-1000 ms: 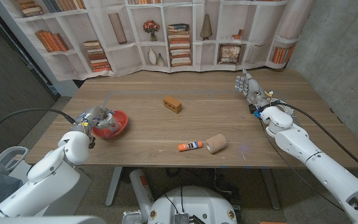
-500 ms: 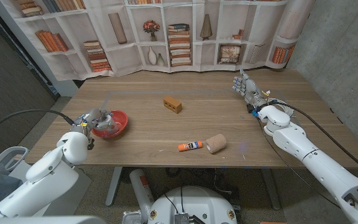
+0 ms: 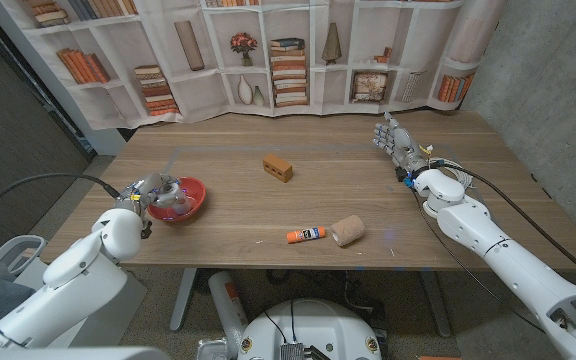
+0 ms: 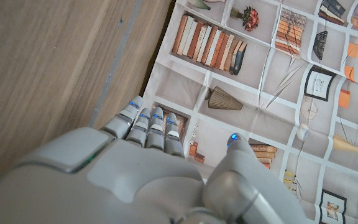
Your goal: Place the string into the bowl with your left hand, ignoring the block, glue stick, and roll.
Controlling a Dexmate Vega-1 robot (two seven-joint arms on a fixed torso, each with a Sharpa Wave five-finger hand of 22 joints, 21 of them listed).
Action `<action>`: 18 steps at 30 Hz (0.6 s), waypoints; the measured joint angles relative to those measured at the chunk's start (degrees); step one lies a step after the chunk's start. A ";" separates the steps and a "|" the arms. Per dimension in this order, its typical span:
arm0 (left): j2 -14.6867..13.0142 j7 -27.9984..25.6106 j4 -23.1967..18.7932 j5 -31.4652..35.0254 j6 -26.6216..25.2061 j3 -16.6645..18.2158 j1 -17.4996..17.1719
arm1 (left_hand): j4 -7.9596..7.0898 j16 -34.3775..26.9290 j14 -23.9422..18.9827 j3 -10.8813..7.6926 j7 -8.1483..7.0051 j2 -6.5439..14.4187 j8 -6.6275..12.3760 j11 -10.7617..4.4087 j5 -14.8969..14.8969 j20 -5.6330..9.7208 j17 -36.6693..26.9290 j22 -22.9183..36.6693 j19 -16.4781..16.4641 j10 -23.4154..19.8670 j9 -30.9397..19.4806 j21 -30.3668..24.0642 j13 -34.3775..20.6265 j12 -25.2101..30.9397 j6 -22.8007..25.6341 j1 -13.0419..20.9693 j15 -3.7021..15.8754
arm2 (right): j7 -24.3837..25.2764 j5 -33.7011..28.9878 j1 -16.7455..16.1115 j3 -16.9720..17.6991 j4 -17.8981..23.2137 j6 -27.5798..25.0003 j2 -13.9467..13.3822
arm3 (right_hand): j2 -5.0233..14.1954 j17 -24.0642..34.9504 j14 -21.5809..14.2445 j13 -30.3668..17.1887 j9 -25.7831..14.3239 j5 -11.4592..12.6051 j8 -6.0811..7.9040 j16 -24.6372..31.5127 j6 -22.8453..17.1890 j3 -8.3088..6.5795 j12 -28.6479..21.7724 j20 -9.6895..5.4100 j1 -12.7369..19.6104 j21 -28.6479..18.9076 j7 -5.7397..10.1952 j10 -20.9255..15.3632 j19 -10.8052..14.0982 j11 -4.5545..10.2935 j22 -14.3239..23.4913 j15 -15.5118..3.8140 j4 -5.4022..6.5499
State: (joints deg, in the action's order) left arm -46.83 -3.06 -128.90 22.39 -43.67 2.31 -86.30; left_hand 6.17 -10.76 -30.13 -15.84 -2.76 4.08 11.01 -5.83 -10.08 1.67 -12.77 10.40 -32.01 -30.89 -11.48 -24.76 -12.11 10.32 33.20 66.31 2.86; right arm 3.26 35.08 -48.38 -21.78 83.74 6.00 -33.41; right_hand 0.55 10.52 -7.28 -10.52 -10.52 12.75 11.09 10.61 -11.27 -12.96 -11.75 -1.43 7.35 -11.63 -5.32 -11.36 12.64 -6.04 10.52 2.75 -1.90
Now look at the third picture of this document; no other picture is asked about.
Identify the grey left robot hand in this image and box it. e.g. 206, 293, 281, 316
115, 172, 194, 222

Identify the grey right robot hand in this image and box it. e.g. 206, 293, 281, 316
372, 111, 429, 177

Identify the white string spool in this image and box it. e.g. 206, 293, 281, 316
160, 182, 193, 215

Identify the red bowl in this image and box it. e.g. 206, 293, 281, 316
146, 176, 208, 224

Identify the tan bandage roll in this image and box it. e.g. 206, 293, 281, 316
329, 214, 366, 248

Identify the orange brick block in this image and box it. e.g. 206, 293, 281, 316
261, 153, 294, 184

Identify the orange glue stick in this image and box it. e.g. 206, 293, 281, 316
286, 225, 327, 245

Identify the grey table leg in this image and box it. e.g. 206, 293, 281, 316
169, 268, 198, 333
420, 269, 453, 339

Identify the printed bookshelf backdrop cloth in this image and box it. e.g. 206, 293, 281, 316
0, 0, 509, 131

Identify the white cylinder with orange label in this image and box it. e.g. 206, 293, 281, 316
207, 271, 249, 359

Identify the foil tray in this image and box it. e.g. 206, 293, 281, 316
196, 338, 229, 360

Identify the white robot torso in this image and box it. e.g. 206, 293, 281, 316
237, 298, 383, 360

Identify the white coiled cable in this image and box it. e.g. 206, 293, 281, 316
432, 157, 474, 190

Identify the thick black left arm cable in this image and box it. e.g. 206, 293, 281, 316
0, 172, 122, 231

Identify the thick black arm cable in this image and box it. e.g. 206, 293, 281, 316
0, 172, 122, 231
432, 162, 576, 292

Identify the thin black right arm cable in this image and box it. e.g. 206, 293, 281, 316
409, 186, 545, 335

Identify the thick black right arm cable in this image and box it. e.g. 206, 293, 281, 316
432, 162, 576, 292

